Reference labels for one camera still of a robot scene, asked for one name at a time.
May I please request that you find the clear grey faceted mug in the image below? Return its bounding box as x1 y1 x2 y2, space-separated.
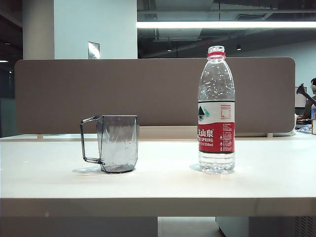
79 114 140 174

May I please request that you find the silver wall sign plate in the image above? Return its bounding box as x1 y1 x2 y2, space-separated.
87 41 101 60

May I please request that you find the brown desk divider panel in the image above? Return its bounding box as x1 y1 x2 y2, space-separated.
14 57 296 134

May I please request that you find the long white ceiling light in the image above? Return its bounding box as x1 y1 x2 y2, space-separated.
136 21 316 29

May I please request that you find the clear red-labelled water bottle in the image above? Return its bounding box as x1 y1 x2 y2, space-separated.
197 45 236 175

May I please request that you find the seated person with headphones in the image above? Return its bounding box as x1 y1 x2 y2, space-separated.
297 77 316 126

